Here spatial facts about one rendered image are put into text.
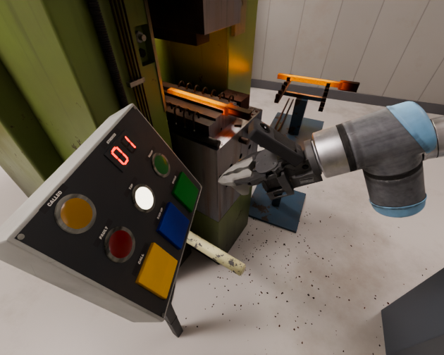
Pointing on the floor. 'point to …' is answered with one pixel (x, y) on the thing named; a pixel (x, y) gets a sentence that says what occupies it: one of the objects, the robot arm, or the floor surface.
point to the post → (173, 321)
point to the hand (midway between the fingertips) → (222, 177)
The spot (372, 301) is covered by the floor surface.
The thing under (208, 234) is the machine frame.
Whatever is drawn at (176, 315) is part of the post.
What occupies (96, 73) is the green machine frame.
